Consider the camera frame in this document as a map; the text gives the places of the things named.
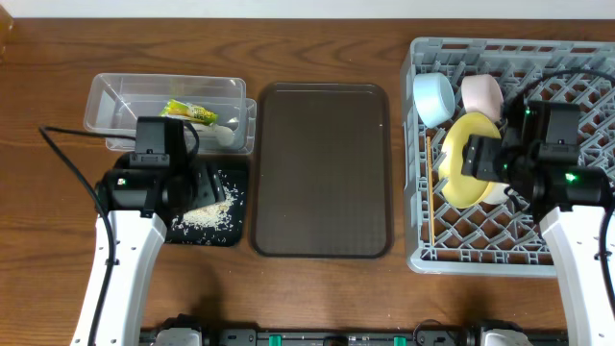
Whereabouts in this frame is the pile of rice grains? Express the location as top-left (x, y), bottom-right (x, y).
top-left (165, 169), bottom-right (247, 247)

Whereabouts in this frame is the white tissue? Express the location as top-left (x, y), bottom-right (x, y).
top-left (193, 124), bottom-right (234, 147)

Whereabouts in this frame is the wooden chopstick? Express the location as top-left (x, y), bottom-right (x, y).
top-left (425, 136), bottom-right (435, 246)

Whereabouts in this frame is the white bowl with residue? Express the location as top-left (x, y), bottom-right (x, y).
top-left (460, 74), bottom-right (504, 122)

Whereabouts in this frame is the light blue bowl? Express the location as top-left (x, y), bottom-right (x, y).
top-left (413, 73), bottom-right (455, 128)

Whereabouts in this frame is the black plastic bin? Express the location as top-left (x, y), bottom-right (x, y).
top-left (112, 152), bottom-right (250, 248)

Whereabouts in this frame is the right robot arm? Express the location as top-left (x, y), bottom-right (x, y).
top-left (461, 135), bottom-right (614, 345)

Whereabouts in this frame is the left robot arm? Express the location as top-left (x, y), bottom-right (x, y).
top-left (71, 156), bottom-right (224, 345)

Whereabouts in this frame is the dark brown serving tray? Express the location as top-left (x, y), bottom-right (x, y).
top-left (250, 83), bottom-right (393, 259)

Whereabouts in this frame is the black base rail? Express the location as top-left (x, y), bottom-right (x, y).
top-left (138, 314), bottom-right (568, 346)

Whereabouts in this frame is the green orange snack wrapper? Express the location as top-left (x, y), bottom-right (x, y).
top-left (160, 99), bottom-right (218, 126)

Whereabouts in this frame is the grey dishwasher rack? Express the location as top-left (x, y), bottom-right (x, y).
top-left (400, 37), bottom-right (614, 278)

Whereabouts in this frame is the clear plastic bin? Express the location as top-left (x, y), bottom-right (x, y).
top-left (84, 73), bottom-right (257, 155)

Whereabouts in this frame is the yellow plate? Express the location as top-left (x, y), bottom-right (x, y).
top-left (438, 112), bottom-right (501, 209)

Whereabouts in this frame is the small pale green cup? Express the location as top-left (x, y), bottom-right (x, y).
top-left (482, 183), bottom-right (508, 205)

